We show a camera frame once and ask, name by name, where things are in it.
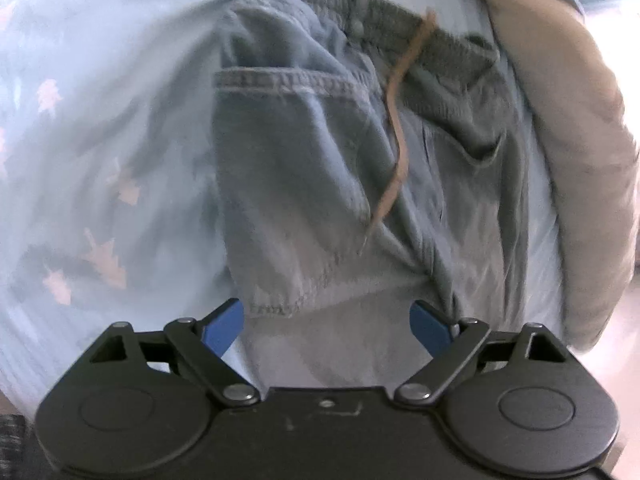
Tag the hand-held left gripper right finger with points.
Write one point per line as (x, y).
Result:
(427, 331)

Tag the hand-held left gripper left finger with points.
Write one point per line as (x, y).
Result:
(226, 329)

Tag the blue denim shorts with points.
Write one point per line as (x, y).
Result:
(310, 170)

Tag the bed with blue star sheet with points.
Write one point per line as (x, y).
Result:
(110, 135)

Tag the rumpled grey beige duvet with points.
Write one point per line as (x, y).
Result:
(575, 110)

